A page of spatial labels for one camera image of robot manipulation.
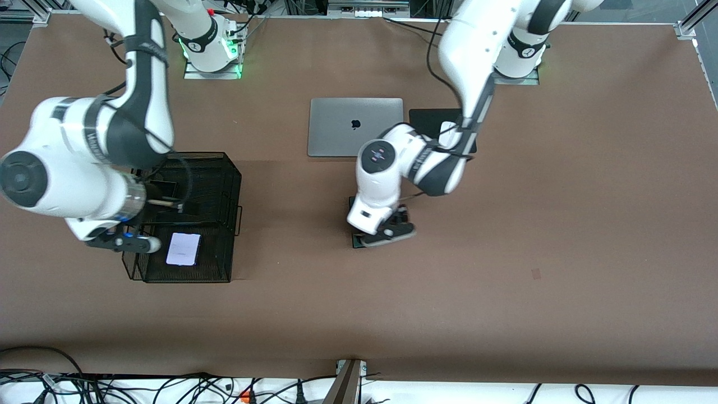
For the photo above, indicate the black mesh two-tier tray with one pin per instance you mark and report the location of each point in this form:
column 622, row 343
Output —
column 219, row 185

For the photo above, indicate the aluminium frame profile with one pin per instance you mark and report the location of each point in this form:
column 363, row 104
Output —
column 39, row 17
column 687, row 28

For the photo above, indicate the grey socket strip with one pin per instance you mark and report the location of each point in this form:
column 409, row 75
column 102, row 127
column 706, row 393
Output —
column 367, row 12

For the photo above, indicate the white computer mouse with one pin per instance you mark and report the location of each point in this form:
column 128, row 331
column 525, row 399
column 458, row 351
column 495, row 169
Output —
column 447, row 126

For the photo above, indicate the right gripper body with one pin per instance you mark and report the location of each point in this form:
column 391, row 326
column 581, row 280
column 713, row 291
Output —
column 159, row 194

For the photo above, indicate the lilac flip phone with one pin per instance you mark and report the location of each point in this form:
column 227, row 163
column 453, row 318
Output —
column 183, row 249

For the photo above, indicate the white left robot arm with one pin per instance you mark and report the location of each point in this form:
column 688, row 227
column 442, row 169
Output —
column 471, row 50

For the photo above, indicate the grey metal camera bracket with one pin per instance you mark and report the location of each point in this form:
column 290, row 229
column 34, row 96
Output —
column 345, row 387

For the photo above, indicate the black mouse pad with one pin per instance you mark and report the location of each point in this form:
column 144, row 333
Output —
column 426, row 118

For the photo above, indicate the silver closed laptop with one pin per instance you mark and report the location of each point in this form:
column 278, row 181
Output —
column 336, row 134

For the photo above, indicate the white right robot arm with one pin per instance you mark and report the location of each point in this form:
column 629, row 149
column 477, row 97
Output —
column 67, row 191

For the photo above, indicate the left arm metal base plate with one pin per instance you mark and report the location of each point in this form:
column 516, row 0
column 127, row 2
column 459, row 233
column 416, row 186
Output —
column 524, row 82

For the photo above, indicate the black flip phone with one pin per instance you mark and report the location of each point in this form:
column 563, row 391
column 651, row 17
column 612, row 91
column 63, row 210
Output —
column 167, row 188

